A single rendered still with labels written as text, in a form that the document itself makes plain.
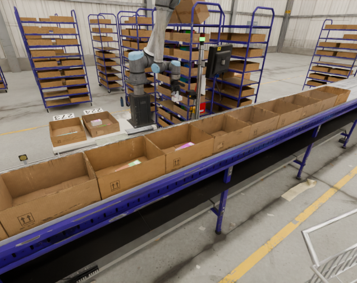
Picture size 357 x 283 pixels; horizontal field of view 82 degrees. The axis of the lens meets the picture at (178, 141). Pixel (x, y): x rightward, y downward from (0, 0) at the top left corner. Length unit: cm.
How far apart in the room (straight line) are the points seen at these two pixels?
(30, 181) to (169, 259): 122
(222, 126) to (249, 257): 115
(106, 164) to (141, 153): 25
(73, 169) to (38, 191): 21
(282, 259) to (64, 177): 182
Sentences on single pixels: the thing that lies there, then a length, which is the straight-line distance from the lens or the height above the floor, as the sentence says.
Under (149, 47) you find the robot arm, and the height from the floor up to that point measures 152.
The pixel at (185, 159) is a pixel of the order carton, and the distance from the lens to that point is 132.
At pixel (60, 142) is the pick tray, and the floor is 78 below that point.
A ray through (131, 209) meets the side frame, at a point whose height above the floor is 82.
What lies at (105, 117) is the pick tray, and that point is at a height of 77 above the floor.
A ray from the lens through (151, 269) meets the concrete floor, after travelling 195.
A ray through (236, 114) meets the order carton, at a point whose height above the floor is 101.
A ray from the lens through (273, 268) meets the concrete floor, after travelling 211.
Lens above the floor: 170
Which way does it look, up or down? 29 degrees down
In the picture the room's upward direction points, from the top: 1 degrees clockwise
